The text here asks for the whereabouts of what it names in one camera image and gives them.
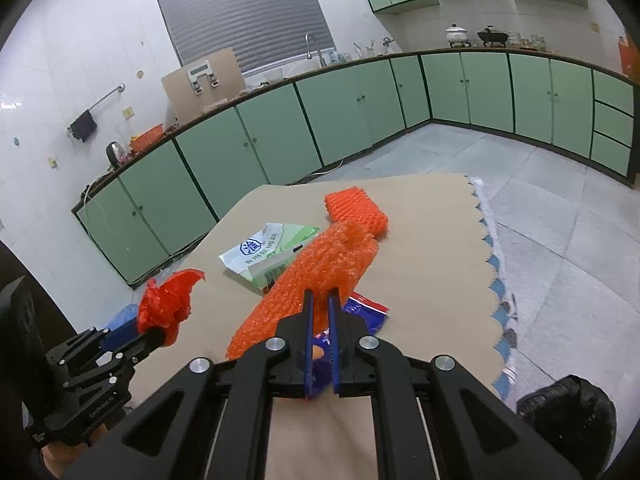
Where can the red plastic bag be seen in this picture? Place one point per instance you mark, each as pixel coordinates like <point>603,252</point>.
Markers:
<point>165,305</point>

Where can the white cooking pot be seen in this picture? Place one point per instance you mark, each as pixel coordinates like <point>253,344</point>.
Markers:
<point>457,36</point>

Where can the green base cabinets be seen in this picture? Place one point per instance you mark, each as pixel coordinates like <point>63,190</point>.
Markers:
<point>350,110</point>

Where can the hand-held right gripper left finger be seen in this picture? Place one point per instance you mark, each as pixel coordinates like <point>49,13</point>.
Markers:
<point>307,320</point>

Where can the steel electric kettle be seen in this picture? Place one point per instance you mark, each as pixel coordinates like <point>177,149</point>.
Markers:
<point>115,155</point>

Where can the steel towel rail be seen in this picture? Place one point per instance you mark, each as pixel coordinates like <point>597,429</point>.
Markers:
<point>105,97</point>

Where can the orange plastic basket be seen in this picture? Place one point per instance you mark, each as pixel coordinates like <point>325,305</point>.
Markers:
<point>147,140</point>

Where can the utensil holder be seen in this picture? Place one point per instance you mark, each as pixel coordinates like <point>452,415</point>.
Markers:
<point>364,51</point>

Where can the person's left forearm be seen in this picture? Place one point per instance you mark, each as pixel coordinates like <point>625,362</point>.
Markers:
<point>57,460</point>

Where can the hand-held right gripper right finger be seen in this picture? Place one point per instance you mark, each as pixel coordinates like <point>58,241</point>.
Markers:
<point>334,330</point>

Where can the white green plastic bag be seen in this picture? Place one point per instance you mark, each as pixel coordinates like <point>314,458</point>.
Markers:
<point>260,252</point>

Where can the grey window blind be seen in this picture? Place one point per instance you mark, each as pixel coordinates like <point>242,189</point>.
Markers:
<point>240,10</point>

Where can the steel kitchen faucet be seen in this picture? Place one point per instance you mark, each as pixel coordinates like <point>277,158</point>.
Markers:
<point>314,50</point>

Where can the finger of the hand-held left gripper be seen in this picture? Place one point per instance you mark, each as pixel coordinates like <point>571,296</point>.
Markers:
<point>122,334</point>
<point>142,345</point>

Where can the blue red snack wrapper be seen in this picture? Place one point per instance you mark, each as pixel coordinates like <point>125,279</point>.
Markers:
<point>370,312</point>

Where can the blue plastic bag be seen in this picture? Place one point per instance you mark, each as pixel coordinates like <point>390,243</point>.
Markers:
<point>121,316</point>

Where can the orange bubble wrap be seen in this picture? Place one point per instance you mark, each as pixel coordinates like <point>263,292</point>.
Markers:
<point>300,280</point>

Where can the glass jar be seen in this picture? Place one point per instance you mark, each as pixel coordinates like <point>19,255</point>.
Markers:
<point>538,42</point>

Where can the black wok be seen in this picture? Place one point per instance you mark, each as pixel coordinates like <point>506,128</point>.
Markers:
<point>492,37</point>

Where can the black trash bin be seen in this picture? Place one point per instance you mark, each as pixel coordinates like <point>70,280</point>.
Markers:
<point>570,420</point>

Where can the cardboard sheet with holder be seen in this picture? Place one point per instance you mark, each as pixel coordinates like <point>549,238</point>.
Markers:
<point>220,77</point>

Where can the dark towel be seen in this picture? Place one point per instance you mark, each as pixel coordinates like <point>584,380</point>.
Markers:
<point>84,127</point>

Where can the blue scalloped tablecloth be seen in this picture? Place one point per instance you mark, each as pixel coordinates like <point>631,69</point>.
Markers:
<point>502,310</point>

